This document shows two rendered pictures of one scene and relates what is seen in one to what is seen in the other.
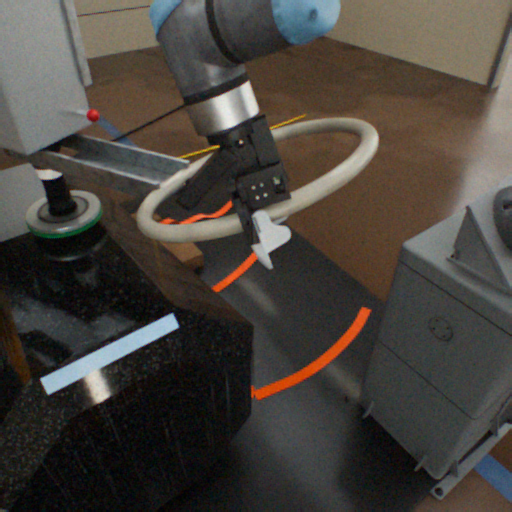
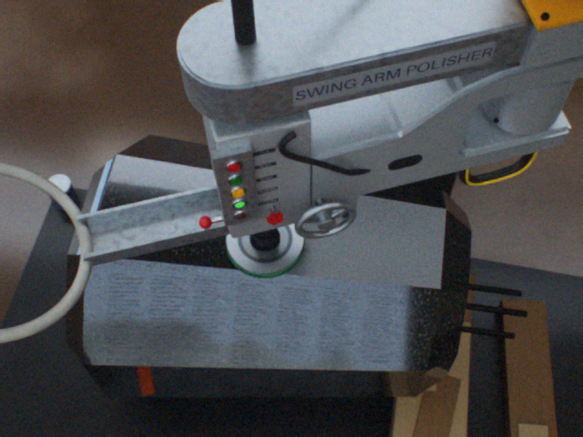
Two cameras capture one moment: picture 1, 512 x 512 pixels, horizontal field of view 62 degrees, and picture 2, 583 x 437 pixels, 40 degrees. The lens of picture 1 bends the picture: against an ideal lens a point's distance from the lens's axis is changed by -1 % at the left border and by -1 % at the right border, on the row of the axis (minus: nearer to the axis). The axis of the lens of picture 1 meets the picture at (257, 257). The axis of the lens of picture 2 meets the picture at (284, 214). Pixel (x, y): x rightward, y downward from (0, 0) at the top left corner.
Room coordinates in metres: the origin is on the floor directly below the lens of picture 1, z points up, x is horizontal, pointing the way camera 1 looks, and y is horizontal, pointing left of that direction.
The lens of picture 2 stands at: (1.86, -0.04, 2.84)
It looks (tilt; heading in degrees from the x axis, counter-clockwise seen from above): 61 degrees down; 138
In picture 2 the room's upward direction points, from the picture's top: 3 degrees counter-clockwise
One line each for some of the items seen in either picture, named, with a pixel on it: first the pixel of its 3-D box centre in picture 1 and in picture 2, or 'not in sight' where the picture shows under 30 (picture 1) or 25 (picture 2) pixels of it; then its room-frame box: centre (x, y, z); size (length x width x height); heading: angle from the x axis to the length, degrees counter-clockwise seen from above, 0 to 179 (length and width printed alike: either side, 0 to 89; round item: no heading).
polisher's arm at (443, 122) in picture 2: not in sight; (421, 119); (1.28, 0.92, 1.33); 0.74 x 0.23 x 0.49; 61
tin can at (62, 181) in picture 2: not in sight; (62, 192); (0.01, 0.41, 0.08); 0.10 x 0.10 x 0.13
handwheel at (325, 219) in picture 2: not in sight; (321, 208); (1.24, 0.63, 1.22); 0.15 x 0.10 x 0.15; 61
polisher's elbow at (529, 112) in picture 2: not in sight; (529, 79); (1.40, 1.16, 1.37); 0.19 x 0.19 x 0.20
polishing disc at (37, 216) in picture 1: (63, 210); (265, 238); (1.08, 0.58, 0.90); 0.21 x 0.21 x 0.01
